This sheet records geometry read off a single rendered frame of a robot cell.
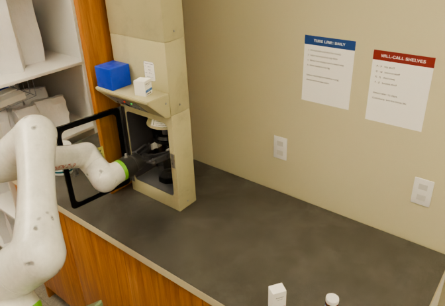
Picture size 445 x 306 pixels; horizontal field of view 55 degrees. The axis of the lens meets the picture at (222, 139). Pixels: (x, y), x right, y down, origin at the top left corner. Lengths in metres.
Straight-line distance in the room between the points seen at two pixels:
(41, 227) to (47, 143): 0.29
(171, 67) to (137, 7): 0.25
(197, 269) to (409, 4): 1.20
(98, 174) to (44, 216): 0.62
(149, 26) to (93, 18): 0.30
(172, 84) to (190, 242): 0.64
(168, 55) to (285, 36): 0.49
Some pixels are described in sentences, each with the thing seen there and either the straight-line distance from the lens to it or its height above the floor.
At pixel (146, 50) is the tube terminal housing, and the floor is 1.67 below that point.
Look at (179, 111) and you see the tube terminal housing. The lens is 1.77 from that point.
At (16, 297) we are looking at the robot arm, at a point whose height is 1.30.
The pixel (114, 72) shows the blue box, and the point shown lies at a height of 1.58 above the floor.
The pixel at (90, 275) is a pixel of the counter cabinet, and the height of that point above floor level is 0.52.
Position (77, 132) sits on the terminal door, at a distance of 1.89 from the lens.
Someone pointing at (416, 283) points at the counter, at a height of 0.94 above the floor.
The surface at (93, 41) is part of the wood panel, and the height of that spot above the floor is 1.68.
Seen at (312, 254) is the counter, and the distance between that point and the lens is 1.76.
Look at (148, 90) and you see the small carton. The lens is 1.71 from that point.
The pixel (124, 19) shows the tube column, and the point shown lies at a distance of 1.79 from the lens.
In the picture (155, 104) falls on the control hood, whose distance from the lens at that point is 1.66.
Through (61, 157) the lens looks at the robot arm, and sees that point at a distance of 1.66.
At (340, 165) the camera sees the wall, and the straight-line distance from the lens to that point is 1.89.
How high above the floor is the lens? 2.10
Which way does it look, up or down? 27 degrees down
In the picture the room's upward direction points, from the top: 2 degrees counter-clockwise
